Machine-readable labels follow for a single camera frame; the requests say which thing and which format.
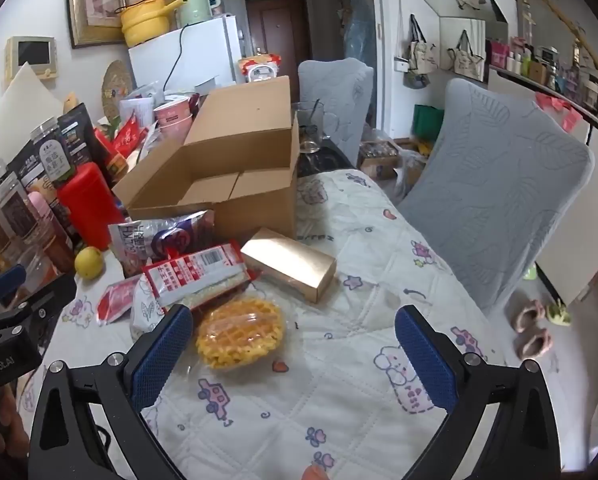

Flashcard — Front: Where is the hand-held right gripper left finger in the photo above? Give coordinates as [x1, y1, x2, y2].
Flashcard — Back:
[26, 304, 195, 480]

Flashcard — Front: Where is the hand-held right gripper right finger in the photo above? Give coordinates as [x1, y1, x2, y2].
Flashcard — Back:
[395, 305, 562, 480]

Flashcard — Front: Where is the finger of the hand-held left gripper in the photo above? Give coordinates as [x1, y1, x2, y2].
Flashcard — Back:
[0, 264, 27, 308]
[0, 274, 78, 335]

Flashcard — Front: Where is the white patterned snack packet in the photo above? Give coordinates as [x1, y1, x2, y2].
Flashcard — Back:
[130, 277, 181, 341]

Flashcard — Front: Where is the small pink red packet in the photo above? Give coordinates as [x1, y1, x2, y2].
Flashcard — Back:
[96, 280, 142, 326]

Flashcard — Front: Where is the yellow waffle clear packet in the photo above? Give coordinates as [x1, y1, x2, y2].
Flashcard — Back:
[195, 297, 292, 372]

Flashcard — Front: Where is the red white snack packet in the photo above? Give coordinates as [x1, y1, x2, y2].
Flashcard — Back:
[142, 242, 253, 311]

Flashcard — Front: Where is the silver purple snack bag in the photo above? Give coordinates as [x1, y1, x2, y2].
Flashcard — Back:
[108, 210, 216, 277]

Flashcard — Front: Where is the brown cardboard box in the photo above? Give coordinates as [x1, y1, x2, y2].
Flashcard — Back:
[112, 76, 300, 241]

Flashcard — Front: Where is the brown box of snacks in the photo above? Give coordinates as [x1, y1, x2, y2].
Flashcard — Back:
[358, 140, 401, 181]

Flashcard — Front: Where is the yellow lemon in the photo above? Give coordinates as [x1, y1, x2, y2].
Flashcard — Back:
[74, 246, 105, 279]

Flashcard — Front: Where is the pink lid jar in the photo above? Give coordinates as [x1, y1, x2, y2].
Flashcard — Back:
[26, 191, 76, 272]

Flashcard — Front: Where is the printed quilted tablecloth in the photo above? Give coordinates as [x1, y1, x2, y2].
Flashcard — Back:
[16, 167, 598, 480]

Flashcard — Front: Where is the red plastic canister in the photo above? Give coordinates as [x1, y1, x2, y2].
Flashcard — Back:
[56, 162, 117, 251]

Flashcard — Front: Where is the pink slipper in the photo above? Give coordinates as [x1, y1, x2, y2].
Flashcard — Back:
[511, 300, 546, 333]
[514, 329, 553, 360]

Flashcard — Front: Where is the green plush toy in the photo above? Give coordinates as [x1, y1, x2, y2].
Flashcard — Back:
[544, 300, 572, 327]

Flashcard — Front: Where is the gold box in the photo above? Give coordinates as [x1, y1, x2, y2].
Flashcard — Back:
[240, 227, 337, 304]

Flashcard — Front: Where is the black stand-up pouch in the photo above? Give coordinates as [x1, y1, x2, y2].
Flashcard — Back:
[56, 103, 112, 171]

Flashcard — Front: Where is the grey covered chair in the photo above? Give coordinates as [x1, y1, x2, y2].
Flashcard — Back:
[396, 78, 594, 311]
[297, 58, 375, 167]

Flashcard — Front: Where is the clear plastic bag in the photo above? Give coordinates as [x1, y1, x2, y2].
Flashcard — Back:
[393, 145, 430, 202]

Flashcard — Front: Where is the pink paper cup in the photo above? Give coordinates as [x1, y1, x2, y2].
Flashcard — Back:
[156, 117, 195, 147]
[154, 100, 195, 128]

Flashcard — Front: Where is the white printed paper pouch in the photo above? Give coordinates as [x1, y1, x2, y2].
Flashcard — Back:
[119, 97, 156, 130]

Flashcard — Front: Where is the round woven mat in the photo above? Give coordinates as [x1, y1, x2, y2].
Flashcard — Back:
[102, 60, 133, 121]

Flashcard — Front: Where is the green shopping bag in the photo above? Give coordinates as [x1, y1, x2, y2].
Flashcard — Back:
[413, 105, 446, 142]

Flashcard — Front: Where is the glass mug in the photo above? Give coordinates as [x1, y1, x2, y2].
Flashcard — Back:
[293, 101, 340, 155]

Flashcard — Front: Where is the white fridge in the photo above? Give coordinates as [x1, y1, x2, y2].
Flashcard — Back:
[128, 15, 245, 97]

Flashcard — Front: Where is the yellow pot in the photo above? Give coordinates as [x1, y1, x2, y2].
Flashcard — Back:
[116, 0, 185, 48]

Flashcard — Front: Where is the framed picture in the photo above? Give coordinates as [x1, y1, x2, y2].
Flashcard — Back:
[68, 0, 130, 50]

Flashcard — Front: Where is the canvas tote bag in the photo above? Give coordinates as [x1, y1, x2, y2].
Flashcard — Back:
[446, 30, 486, 82]
[408, 15, 439, 75]

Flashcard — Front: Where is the orange red snack bag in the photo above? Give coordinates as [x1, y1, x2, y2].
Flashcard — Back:
[238, 54, 283, 83]

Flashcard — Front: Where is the row of cosmetic bottles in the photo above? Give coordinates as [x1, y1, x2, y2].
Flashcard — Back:
[489, 35, 598, 111]

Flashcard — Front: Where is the green electric kettle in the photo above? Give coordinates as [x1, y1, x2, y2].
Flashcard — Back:
[173, 0, 220, 27]

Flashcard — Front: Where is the brown door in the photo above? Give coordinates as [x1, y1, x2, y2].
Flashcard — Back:
[245, 0, 312, 81]

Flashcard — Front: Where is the bamboo pole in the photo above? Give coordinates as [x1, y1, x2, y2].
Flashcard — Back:
[509, 0, 598, 96]

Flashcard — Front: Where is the wall intercom panel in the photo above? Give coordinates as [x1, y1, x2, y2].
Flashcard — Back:
[5, 36, 60, 80]

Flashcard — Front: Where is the black power cable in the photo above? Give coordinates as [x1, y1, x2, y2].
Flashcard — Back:
[163, 25, 186, 92]

